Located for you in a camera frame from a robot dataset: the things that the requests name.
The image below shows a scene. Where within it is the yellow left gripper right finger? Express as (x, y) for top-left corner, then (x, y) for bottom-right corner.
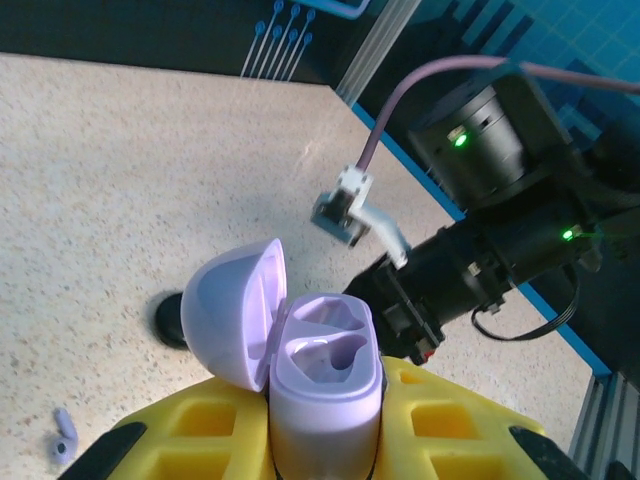
(373, 354), (639, 480)

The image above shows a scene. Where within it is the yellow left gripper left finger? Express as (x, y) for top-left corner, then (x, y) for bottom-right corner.
(58, 377), (275, 480)

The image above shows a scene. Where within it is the black earbud charging case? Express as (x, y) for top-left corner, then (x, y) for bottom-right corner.
(149, 293), (194, 351)

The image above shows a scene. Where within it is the purple earbud charging case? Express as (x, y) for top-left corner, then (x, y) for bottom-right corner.
(179, 238), (386, 480)

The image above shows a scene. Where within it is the purple wireless earbud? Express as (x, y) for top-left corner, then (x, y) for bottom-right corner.
(47, 407), (79, 464)

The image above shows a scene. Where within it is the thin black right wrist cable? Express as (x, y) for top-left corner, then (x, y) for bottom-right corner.
(472, 264), (581, 344)

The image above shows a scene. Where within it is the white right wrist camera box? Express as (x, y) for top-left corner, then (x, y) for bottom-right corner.
(310, 163), (412, 269)

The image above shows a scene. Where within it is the aluminium frame post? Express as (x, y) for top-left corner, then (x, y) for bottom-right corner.
(333, 0), (422, 107)

